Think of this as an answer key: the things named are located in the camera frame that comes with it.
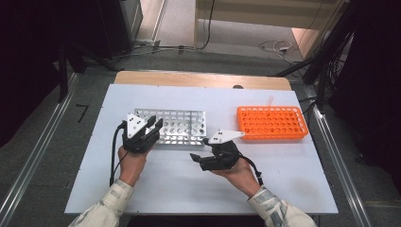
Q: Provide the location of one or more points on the black tripod stand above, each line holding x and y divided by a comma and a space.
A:
327, 47

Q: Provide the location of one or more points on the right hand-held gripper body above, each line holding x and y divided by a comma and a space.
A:
223, 157

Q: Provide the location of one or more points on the grey power strip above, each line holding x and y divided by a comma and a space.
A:
147, 43

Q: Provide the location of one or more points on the metal test tube rack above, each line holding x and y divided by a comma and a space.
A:
183, 124

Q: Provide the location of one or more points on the clear test tube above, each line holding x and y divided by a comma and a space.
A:
270, 101

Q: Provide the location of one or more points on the black metal stand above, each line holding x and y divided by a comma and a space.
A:
62, 75

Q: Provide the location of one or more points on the beige furniture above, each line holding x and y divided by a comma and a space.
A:
252, 12

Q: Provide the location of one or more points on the orange test tube rack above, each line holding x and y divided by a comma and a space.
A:
272, 127

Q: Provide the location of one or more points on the black cabinet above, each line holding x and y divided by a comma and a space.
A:
116, 25

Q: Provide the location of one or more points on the person's left hand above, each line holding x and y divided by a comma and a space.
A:
132, 167

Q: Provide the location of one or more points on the aluminium floor rail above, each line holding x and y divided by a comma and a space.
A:
353, 195
34, 154

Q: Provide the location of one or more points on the dark curtain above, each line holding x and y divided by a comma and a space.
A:
378, 78
28, 63

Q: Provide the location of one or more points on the person's right hand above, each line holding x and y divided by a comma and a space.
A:
241, 178

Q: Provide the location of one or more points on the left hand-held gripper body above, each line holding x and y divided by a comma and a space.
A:
134, 126

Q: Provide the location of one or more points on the dark table grommet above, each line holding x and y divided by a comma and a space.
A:
238, 86

